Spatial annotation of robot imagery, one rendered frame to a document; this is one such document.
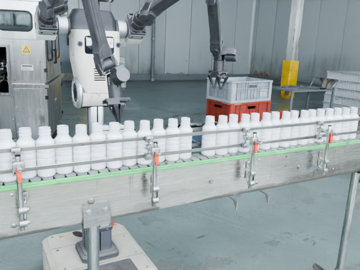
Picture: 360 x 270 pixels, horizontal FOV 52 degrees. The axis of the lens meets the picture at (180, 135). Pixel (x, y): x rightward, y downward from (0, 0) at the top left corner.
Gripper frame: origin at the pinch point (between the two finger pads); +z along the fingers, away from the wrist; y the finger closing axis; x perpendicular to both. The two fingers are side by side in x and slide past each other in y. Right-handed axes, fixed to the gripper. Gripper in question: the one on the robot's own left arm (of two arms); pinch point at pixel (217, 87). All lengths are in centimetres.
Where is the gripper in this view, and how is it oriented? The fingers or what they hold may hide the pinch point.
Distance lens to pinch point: 206.8
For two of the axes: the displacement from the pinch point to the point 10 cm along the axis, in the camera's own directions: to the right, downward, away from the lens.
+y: -4.8, -2.2, 8.5
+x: -8.8, 1.0, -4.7
